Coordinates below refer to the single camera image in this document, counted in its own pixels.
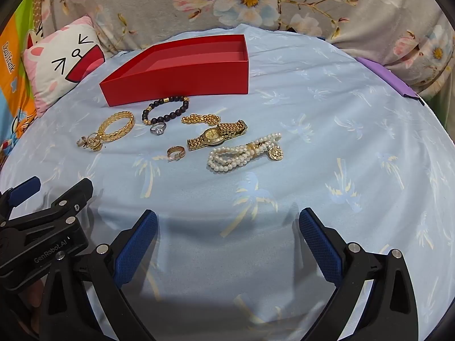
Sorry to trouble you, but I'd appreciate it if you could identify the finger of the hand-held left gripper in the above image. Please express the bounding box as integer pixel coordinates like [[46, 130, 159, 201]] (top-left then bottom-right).
[[42, 178, 94, 226], [0, 176, 42, 217]]

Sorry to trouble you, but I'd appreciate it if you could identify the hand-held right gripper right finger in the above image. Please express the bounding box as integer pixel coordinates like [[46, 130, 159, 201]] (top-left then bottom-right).
[[299, 207, 425, 341]]

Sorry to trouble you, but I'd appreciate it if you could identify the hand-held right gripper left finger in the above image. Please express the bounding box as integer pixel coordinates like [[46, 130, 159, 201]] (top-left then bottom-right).
[[38, 209, 158, 341]]

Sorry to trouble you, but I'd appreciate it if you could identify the gold linked rings charm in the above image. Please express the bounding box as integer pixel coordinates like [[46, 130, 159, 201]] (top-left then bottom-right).
[[75, 132, 105, 153]]

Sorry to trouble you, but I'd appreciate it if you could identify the gold woven bangle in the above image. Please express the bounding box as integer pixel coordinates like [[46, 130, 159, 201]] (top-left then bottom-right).
[[94, 111, 136, 143]]

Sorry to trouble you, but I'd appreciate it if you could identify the gold hoop earring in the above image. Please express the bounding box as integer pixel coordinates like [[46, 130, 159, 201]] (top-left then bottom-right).
[[167, 145, 186, 163]]

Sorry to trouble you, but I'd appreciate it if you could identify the pearl bracelet with gold charm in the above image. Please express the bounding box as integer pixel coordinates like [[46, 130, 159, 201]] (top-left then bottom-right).
[[207, 132, 284, 172]]

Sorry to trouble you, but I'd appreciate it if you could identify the gold wrist watch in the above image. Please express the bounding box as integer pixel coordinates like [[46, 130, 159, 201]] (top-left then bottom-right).
[[187, 119, 248, 152]]

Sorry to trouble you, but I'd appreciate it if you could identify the gold chain bracelet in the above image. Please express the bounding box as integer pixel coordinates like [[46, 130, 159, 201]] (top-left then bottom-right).
[[181, 113, 222, 126]]

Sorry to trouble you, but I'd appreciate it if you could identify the black bead bracelet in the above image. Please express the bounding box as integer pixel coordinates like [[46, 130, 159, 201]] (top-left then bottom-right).
[[141, 96, 190, 126]]

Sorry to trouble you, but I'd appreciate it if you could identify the red cardboard box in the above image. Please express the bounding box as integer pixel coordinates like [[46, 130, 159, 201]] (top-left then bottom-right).
[[99, 34, 249, 107]]

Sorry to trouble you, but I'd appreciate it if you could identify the person's left hand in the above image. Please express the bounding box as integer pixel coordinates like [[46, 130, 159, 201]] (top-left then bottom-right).
[[14, 279, 48, 338]]

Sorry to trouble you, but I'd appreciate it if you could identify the colourful cartoon cushion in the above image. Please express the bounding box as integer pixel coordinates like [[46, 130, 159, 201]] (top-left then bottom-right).
[[0, 0, 47, 171]]

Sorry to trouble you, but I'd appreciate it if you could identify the light blue palm-print cloth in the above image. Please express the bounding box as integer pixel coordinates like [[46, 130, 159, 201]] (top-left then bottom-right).
[[0, 24, 452, 341]]

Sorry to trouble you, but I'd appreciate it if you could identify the cartoon cat pillow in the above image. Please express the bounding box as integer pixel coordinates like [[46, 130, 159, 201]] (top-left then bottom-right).
[[23, 15, 107, 118]]

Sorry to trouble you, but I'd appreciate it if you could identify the purple mat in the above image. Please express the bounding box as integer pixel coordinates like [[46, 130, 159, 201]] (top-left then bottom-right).
[[355, 56, 425, 106]]

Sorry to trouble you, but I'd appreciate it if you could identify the grey floral blanket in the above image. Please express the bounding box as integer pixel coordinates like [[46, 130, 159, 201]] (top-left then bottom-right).
[[39, 0, 455, 107]]

